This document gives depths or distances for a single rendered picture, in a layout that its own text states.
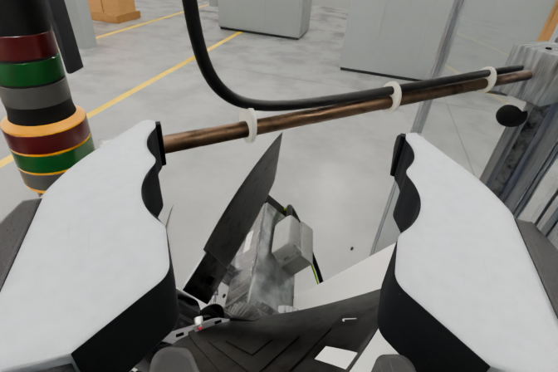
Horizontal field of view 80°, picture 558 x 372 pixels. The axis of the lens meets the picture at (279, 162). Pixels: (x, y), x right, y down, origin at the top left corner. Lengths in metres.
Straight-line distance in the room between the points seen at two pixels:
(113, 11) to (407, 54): 5.91
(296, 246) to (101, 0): 8.04
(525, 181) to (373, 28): 4.98
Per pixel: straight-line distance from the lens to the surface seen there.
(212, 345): 0.40
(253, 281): 0.68
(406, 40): 5.66
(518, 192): 0.78
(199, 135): 0.26
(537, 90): 0.60
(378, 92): 0.35
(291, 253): 0.74
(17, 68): 0.22
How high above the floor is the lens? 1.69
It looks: 33 degrees down
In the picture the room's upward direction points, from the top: 5 degrees clockwise
